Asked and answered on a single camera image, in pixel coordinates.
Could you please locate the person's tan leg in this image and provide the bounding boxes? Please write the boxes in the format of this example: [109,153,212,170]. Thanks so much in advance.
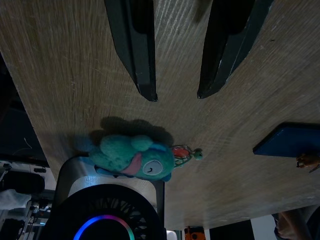
[273,209,320,240]

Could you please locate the orange and black device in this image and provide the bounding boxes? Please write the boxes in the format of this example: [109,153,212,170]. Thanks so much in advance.
[184,225,206,240]

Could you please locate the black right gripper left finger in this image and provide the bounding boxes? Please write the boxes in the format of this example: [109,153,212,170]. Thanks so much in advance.
[104,0,159,102]

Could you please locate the teal plush toy keychain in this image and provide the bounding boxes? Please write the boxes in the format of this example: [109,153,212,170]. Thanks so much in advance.
[74,134,204,183]

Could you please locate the dark blue flat card case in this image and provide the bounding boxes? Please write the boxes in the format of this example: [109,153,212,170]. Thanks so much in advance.
[252,122,320,159]

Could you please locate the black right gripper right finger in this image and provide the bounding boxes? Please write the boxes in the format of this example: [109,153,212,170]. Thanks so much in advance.
[197,0,274,99]

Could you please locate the black fan with rainbow ring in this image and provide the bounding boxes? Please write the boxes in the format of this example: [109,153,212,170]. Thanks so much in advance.
[43,156,168,240]

